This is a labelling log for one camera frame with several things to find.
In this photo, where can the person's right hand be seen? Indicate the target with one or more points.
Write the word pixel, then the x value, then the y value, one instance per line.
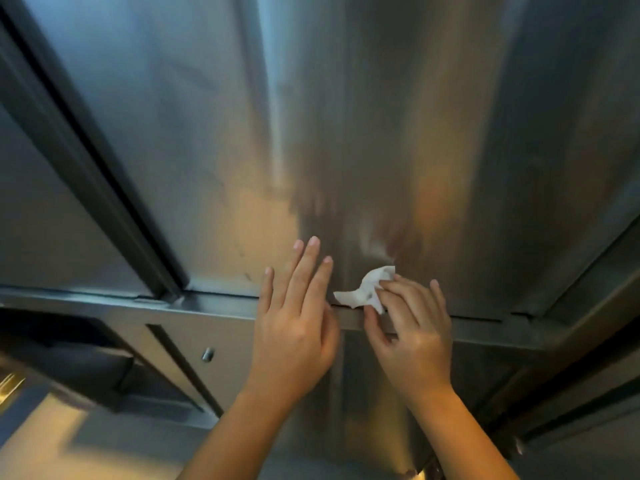
pixel 420 349

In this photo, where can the person's left hand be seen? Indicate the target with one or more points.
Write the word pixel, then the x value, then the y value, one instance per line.
pixel 290 344

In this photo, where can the white wet wipe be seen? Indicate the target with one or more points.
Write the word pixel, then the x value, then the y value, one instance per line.
pixel 365 289

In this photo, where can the locking stainless steel cabinet door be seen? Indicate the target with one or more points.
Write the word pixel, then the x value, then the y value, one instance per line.
pixel 60 219

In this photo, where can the stainless steel cabinet body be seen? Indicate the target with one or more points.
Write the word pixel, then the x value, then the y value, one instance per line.
pixel 600 374
pixel 225 307

